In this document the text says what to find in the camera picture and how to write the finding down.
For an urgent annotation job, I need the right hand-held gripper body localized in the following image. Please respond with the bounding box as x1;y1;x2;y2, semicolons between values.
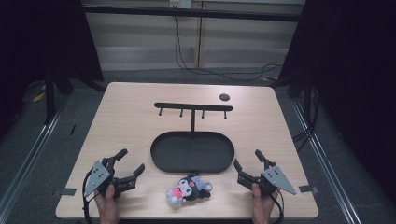
236;165;298;198

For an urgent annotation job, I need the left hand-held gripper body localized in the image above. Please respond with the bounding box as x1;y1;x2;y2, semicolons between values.
83;157;138;199

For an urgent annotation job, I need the black hook rack with tray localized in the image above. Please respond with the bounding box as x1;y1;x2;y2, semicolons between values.
149;102;235;175

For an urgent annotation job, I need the black and pink plush toy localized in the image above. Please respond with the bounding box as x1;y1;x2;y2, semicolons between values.
165;171;214;209

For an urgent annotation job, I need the person's left hand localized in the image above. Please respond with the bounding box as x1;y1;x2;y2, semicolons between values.
93;184;120;224

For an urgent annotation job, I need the person's right hand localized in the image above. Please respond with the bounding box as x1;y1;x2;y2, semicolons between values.
250;182;280;224

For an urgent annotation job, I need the grey tape piece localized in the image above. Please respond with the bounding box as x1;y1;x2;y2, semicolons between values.
60;187;78;197
298;184;319;194

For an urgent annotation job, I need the black metal stand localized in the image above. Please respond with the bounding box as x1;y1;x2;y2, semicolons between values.
42;69;58;126

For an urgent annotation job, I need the yellow floor marker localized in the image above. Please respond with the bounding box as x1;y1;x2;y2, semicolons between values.
31;91;47;104

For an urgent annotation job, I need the black curtain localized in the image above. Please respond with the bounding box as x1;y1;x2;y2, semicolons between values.
277;0;396;197
0;0;105;139

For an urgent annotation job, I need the black horizontal metal bar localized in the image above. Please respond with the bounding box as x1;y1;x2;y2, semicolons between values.
81;4;303;23

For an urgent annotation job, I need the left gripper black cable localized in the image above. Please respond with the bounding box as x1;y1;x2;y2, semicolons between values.
81;169;101;224

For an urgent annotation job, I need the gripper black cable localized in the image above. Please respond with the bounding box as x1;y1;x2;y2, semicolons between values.
81;169;101;224
270;188;286;224

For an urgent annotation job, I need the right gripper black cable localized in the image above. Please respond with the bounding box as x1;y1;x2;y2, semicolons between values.
270;188;286;224

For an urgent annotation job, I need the bundle of black cables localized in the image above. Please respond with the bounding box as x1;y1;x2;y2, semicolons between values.
291;86;322;154

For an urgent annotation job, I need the metal floor rail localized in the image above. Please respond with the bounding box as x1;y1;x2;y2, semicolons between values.
290;97;363;224
0;101;68;220

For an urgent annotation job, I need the black cable on floor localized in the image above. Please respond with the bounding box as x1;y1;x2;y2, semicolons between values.
174;7;285;83

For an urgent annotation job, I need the white wall socket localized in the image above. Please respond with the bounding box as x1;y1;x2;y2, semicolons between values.
169;0;192;9

